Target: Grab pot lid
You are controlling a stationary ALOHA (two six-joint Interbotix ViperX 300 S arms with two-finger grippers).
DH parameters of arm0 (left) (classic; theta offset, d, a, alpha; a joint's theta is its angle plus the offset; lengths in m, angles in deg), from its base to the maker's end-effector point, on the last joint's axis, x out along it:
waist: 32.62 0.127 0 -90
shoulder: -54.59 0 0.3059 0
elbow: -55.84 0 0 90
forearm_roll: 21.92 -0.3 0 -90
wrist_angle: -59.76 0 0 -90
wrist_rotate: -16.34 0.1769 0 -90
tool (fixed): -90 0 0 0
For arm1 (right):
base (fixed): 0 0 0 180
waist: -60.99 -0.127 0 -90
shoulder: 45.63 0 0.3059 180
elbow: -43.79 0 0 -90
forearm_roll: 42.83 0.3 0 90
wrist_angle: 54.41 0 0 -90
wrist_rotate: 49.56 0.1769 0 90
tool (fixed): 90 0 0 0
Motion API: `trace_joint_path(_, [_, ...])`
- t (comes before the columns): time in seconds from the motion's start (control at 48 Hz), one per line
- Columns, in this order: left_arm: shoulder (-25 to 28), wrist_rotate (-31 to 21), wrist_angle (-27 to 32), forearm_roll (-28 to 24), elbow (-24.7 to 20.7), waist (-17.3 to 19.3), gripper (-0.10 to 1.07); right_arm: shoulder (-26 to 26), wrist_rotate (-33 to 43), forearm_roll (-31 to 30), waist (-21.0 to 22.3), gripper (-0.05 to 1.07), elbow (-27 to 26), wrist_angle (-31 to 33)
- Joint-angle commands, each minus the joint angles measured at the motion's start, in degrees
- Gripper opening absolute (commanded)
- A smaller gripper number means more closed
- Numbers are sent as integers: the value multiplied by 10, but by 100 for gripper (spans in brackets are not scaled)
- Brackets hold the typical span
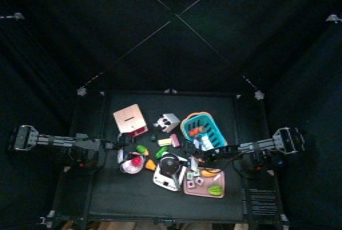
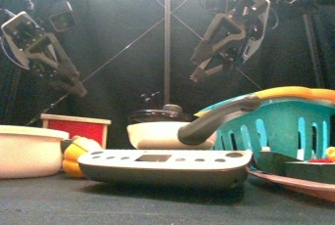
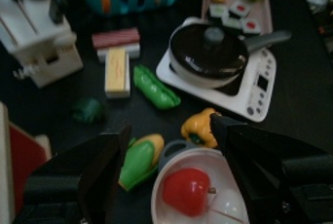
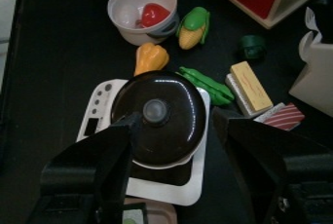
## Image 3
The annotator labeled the white toy induction cooktop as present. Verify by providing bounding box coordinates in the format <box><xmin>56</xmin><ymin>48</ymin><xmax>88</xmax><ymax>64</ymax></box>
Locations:
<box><xmin>155</xmin><ymin>16</ymin><xmax>278</xmax><ymax>123</ymax></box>

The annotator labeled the green toy pea pod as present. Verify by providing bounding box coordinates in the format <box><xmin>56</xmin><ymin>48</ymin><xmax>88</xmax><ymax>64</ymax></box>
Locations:
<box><xmin>131</xmin><ymin>64</ymin><xmax>182</xmax><ymax>111</ymax></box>

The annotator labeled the black pot lid grey knob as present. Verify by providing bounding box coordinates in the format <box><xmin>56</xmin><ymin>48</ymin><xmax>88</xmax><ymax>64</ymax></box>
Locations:
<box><xmin>169</xmin><ymin>22</ymin><xmax>250</xmax><ymax>80</ymax></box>

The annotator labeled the pink serving tray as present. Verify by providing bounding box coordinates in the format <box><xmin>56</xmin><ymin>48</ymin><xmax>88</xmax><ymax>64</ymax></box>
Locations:
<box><xmin>201</xmin><ymin>0</ymin><xmax>274</xmax><ymax>36</ymax></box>

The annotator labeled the yellow toy butter block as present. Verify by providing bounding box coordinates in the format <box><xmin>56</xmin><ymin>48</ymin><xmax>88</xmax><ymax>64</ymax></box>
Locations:
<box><xmin>104</xmin><ymin>46</ymin><xmax>131</xmax><ymax>99</ymax></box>

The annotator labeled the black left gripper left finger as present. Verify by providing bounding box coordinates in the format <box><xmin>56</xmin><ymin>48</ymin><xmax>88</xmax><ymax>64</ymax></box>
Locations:
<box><xmin>12</xmin><ymin>123</ymin><xmax>132</xmax><ymax>224</ymax></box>

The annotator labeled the white bowl with grey handle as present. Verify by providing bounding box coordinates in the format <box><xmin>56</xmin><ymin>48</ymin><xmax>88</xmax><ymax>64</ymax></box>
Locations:
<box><xmin>150</xmin><ymin>138</ymin><xmax>251</xmax><ymax>224</ymax></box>

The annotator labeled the red toy tomato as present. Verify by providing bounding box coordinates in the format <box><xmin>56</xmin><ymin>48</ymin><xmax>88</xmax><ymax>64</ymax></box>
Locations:
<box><xmin>162</xmin><ymin>168</ymin><xmax>217</xmax><ymax>218</ymax></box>

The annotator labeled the red and cream box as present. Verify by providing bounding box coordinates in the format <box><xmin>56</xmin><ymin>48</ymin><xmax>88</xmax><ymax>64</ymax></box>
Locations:
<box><xmin>0</xmin><ymin>101</ymin><xmax>54</xmax><ymax>224</ymax></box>

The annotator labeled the toy sushi roll red centre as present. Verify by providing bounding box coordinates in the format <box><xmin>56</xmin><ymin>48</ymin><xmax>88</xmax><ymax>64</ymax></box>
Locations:
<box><xmin>239</xmin><ymin>19</ymin><xmax>262</xmax><ymax>37</ymax></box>
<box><xmin>227</xmin><ymin>0</ymin><xmax>253</xmax><ymax>19</ymax></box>

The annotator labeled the dark green toy vegetable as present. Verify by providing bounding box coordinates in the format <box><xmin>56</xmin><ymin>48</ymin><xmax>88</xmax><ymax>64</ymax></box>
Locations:
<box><xmin>71</xmin><ymin>96</ymin><xmax>106</xmax><ymax>125</ymax></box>

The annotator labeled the toy corn in green husk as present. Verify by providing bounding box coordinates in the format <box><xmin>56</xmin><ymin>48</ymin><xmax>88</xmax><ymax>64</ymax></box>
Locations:
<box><xmin>118</xmin><ymin>132</ymin><xmax>167</xmax><ymax>193</ymax></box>

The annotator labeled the yellow toy bell pepper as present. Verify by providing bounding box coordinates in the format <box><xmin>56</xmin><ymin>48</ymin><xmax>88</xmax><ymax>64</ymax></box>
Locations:
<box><xmin>179</xmin><ymin>107</ymin><xmax>221</xmax><ymax>149</ymax></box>

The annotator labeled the white pot with grey handle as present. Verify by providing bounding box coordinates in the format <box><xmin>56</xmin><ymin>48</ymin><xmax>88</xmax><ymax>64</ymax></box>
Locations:
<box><xmin>166</xmin><ymin>22</ymin><xmax>293</xmax><ymax>90</ymax></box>

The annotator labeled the pink toy bacon slab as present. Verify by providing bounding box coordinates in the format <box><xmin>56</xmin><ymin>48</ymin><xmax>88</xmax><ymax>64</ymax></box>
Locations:
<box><xmin>91</xmin><ymin>27</ymin><xmax>142</xmax><ymax>51</ymax></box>

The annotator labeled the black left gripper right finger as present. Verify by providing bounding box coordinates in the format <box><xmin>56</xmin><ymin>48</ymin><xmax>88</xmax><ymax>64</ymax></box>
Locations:
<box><xmin>210</xmin><ymin>112</ymin><xmax>333</xmax><ymax>224</ymax></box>

